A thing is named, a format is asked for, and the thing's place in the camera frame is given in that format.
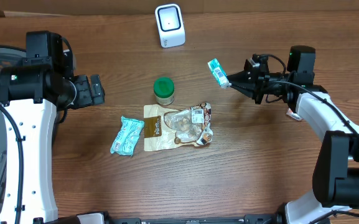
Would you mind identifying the green capped bottle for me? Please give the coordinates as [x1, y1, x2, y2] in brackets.
[153, 77, 175, 106]

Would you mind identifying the white barcode scanner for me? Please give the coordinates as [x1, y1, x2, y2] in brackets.
[155, 3, 186, 49]

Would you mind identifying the teal snack packet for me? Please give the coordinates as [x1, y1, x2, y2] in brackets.
[110, 116, 144, 156]

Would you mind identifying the cardboard strip at table edge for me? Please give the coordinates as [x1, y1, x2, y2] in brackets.
[0, 0, 359, 17]

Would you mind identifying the small orange white box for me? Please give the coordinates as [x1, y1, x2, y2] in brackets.
[286, 108, 303, 121]

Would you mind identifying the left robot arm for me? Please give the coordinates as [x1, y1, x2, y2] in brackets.
[0, 31, 108, 223]

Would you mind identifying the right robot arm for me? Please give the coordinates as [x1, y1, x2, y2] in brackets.
[227, 45, 359, 223]

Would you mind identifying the beige brown snack pouch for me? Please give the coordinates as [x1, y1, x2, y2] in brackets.
[144, 102, 213, 152]

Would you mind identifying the small teal white box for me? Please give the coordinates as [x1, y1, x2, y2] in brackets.
[207, 58, 231, 89]

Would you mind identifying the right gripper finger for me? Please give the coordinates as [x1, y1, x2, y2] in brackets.
[231, 83, 254, 99]
[227, 70, 254, 84]

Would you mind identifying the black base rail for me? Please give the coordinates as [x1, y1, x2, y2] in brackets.
[49, 212, 287, 224]

